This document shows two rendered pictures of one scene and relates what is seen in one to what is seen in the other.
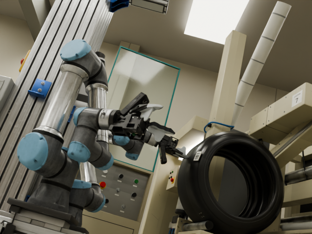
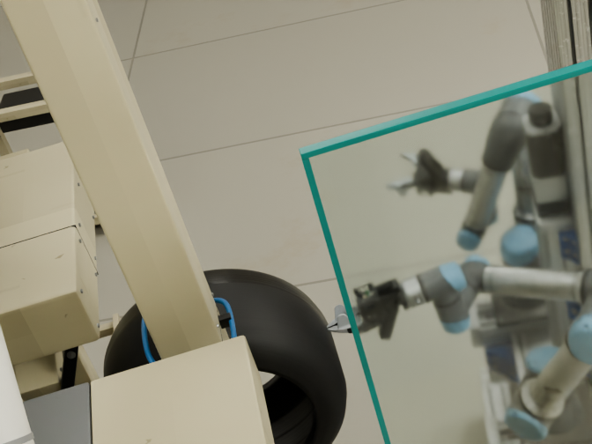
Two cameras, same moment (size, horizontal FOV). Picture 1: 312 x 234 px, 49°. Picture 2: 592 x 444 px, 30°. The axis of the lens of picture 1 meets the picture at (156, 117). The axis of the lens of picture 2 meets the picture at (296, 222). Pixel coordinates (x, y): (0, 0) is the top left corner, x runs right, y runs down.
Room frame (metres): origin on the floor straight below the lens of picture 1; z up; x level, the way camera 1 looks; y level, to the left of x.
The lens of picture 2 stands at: (3.90, 0.12, 3.17)
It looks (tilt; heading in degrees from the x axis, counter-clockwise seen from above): 37 degrees down; 190
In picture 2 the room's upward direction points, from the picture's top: 17 degrees counter-clockwise
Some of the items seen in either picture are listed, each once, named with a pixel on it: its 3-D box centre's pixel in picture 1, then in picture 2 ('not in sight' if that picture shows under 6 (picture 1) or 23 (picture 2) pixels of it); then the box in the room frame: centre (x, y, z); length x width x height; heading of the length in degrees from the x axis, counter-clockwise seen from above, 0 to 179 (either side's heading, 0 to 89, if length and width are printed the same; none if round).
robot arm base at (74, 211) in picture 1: (69, 214); not in sight; (1.82, 0.29, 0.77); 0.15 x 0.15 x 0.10
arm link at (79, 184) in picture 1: (78, 192); not in sight; (1.82, 0.29, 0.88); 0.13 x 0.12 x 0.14; 150
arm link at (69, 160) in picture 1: (61, 166); not in sight; (1.31, 0.30, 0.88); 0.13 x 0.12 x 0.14; 154
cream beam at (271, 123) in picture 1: (290, 118); (35, 246); (1.92, -0.84, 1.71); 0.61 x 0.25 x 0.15; 10
